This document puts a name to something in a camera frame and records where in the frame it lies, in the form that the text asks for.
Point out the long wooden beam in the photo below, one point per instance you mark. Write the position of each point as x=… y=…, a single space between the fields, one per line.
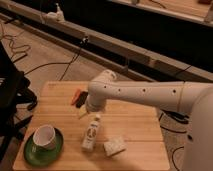
x=150 y=42

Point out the white sponge block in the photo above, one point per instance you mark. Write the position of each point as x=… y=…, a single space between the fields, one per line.
x=114 y=146

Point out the white ceramic cup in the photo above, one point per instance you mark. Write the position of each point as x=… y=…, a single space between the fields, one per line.
x=45 y=137

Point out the green saucer plate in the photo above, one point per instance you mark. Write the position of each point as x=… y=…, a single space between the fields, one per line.
x=38 y=157

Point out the black office chair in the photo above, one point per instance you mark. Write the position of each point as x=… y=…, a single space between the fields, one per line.
x=14 y=90

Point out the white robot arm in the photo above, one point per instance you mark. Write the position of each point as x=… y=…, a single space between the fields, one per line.
x=194 y=99

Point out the white plastic bottle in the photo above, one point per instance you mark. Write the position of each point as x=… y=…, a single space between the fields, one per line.
x=91 y=134

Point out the black rectangular block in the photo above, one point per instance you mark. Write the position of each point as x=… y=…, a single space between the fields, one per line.
x=81 y=100

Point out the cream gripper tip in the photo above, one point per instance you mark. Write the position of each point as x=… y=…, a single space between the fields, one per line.
x=82 y=114

